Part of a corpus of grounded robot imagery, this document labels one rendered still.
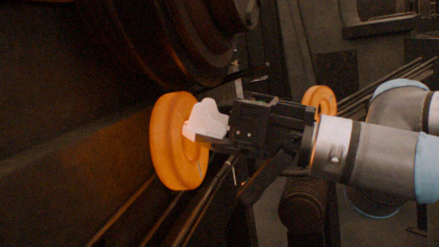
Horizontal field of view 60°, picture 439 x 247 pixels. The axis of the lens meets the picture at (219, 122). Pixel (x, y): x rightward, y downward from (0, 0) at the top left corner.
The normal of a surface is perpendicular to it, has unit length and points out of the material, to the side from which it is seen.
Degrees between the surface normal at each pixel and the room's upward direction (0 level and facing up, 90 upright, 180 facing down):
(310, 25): 90
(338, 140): 57
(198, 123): 89
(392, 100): 42
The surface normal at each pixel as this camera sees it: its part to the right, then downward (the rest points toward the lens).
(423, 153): -0.11, -0.39
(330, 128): -0.09, -0.59
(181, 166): 0.94, -0.10
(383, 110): -0.60, -0.52
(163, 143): -0.33, 0.02
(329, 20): -0.51, 0.27
